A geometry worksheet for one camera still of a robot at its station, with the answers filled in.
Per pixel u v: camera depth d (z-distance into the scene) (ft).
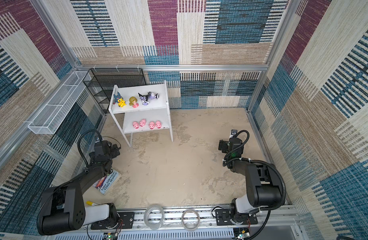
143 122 2.94
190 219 2.47
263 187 1.47
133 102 2.44
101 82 3.41
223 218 2.39
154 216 2.55
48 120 2.32
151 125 2.91
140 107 2.51
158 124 2.90
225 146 2.80
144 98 2.40
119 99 2.43
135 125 2.93
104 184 2.72
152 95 2.55
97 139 2.51
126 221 2.40
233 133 2.70
